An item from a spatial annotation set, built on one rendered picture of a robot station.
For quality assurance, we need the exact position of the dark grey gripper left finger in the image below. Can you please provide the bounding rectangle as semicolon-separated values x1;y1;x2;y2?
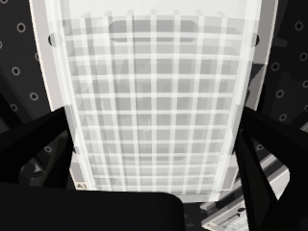
0;106;74;189

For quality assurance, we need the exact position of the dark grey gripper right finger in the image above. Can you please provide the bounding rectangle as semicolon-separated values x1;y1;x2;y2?
234;105;308;231

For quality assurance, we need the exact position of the black perforated breadboard table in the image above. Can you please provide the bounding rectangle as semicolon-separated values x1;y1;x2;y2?
0;0;308;231

